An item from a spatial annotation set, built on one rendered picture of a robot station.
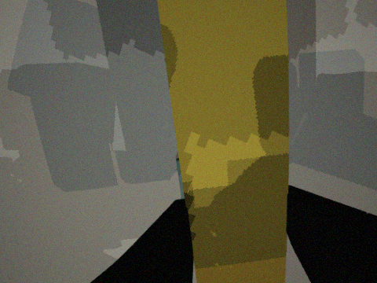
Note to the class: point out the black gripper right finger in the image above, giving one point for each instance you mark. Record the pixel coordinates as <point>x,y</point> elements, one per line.
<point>333,242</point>

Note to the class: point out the yellow bar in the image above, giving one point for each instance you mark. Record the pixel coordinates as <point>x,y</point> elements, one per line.
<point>227,69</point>

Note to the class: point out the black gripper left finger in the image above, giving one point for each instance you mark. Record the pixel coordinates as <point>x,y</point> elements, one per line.
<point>162,254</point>

